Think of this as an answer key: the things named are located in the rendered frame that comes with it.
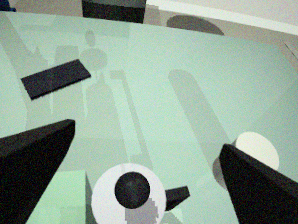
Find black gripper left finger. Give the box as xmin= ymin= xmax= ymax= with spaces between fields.
xmin=0 ymin=119 xmax=75 ymax=224

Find white cylinder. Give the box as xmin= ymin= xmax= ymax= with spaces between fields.
xmin=212 ymin=131 xmax=279 ymax=190

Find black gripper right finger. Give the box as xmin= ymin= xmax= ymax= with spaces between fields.
xmin=219 ymin=143 xmax=298 ymax=224

